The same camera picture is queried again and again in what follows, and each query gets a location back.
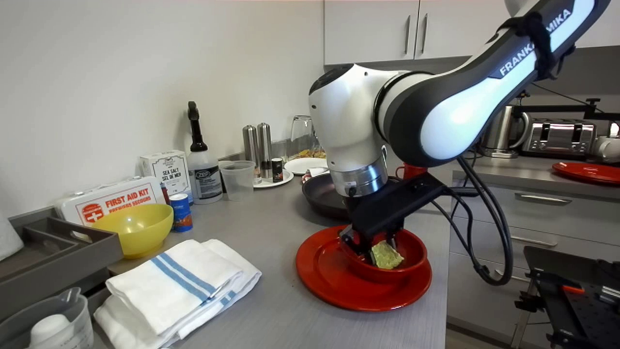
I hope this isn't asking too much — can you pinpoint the small white plate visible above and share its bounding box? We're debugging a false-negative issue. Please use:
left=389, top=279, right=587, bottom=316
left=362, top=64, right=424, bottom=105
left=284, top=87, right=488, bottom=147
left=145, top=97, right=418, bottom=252
left=249, top=169, right=296, bottom=192

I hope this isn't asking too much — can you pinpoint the steel toaster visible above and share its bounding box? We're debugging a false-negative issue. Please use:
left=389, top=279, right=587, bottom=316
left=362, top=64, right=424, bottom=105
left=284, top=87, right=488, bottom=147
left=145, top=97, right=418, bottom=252
left=521, top=116, right=600, bottom=159

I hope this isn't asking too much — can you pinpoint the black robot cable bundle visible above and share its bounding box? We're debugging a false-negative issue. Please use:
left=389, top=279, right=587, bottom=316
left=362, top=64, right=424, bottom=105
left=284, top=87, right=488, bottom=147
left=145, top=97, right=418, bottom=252
left=428, top=155, right=515, bottom=289

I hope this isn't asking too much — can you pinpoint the grey tray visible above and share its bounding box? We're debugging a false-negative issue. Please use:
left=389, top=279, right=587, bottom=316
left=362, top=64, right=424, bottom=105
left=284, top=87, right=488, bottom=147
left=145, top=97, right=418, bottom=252
left=0, top=207, right=124, bottom=318

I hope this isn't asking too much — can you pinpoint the white spray bottle black nozzle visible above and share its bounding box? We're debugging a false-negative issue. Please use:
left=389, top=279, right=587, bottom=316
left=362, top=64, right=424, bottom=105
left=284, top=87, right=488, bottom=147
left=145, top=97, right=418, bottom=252
left=184, top=99, right=228, bottom=204

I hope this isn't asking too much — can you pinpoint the grey counter cabinet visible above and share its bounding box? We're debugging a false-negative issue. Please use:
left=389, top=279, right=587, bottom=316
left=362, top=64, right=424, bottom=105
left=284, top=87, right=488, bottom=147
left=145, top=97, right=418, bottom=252
left=445, top=186, right=620, bottom=333

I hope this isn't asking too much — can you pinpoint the yellow bowl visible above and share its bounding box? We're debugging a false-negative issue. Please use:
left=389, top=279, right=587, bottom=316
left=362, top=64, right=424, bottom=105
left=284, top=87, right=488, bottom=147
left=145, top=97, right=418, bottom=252
left=89, top=202, right=176, bottom=262

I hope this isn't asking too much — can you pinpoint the small white carton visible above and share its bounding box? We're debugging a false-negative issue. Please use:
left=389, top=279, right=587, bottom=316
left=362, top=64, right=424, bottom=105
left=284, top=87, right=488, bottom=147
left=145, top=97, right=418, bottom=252
left=137, top=149, right=193, bottom=200

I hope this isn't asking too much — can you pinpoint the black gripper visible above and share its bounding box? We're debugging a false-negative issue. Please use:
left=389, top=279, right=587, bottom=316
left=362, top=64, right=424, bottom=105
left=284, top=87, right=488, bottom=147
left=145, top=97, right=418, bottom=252
left=337, top=219, right=406, bottom=266

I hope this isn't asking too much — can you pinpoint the black base board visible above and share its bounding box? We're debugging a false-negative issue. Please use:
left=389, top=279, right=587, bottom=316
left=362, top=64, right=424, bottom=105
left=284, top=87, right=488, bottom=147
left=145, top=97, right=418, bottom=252
left=513, top=244, right=620, bottom=349

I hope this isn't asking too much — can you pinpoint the black frying pan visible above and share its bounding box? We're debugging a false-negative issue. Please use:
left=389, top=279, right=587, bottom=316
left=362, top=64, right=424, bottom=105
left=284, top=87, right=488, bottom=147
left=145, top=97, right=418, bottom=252
left=298, top=171, right=486, bottom=221

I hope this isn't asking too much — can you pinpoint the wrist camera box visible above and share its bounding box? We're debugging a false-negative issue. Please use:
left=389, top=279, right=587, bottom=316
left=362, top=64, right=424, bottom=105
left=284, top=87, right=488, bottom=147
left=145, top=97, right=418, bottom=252
left=344, top=173, right=449, bottom=244

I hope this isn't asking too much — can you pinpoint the black boom rod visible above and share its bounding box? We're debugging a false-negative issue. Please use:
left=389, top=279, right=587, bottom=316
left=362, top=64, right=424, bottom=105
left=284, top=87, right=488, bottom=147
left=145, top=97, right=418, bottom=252
left=525, top=95, right=620, bottom=122

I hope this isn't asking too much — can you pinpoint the white towel blue stripe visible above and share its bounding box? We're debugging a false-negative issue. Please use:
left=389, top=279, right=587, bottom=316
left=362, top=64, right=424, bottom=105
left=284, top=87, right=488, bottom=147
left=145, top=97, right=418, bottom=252
left=93, top=238, right=263, bottom=349

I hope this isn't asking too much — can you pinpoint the upturned clear wine glass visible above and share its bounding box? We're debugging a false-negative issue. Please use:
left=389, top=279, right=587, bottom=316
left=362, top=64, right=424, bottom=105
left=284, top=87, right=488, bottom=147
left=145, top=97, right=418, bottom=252
left=288, top=112, right=315, bottom=161

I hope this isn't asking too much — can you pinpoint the large white plate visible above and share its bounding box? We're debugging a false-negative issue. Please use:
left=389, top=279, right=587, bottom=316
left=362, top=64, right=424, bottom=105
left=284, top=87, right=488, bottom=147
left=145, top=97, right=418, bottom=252
left=282, top=155, right=331, bottom=178

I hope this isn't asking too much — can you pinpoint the small dark spice jar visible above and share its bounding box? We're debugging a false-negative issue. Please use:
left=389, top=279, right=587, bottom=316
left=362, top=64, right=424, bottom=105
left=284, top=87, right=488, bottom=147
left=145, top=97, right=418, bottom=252
left=269, top=157, right=286, bottom=184

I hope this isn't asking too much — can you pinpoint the white wall cabinet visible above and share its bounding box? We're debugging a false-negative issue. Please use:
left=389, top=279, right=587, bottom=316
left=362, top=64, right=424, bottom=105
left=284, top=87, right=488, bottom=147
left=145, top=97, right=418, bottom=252
left=323, top=0, right=620, bottom=66

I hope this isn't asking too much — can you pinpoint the yellow sponge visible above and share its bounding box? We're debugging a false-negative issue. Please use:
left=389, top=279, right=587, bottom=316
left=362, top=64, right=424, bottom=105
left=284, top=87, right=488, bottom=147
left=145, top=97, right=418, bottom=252
left=368, top=238, right=406, bottom=271

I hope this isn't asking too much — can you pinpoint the orange black clamp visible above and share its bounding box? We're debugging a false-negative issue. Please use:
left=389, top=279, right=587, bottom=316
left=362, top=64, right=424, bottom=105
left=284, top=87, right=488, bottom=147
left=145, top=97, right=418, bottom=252
left=559, top=283, right=587, bottom=300

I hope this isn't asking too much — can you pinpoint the steel kettle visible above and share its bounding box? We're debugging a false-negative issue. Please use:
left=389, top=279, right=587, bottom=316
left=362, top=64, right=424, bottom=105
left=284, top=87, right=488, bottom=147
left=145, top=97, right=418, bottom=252
left=486, top=105, right=532, bottom=157

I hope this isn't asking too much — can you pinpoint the red plate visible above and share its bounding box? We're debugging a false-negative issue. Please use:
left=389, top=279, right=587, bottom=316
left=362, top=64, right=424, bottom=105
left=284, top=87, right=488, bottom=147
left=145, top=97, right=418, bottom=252
left=294, top=223, right=434, bottom=314
left=550, top=159, right=620, bottom=188

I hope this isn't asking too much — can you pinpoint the blue can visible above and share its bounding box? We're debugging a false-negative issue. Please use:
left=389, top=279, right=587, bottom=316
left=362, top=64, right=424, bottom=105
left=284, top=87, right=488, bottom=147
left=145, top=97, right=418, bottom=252
left=166, top=192, right=195, bottom=235

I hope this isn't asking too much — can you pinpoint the red cup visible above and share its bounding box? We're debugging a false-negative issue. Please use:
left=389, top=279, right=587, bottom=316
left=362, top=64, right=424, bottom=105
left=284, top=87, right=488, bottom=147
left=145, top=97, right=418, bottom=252
left=393, top=163, right=428, bottom=182

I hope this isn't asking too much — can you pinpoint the steel shaker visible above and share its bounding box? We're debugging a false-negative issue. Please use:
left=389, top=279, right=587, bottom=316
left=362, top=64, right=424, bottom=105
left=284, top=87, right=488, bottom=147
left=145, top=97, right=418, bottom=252
left=255, top=122, right=273, bottom=180
left=242, top=124, right=259, bottom=163

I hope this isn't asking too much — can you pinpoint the white first aid kit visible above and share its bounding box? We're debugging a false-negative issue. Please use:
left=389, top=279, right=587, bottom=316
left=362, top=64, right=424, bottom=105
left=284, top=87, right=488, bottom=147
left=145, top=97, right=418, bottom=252
left=54, top=174, right=166, bottom=229

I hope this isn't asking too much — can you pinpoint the clear plastic jug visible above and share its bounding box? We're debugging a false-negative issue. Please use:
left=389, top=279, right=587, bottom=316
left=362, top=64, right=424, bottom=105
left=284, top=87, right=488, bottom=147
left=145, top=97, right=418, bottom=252
left=0, top=287, right=96, bottom=349

